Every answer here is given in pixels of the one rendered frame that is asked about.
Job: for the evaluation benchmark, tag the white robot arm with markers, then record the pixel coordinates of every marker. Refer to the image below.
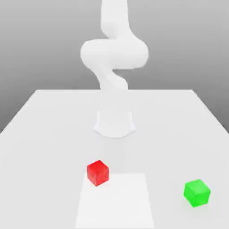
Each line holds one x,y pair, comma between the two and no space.
114,53

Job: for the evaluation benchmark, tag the small red cube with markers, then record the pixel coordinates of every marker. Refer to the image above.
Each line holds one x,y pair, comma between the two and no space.
97,173

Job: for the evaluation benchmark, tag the small green cube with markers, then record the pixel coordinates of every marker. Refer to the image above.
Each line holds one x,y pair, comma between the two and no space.
197,193

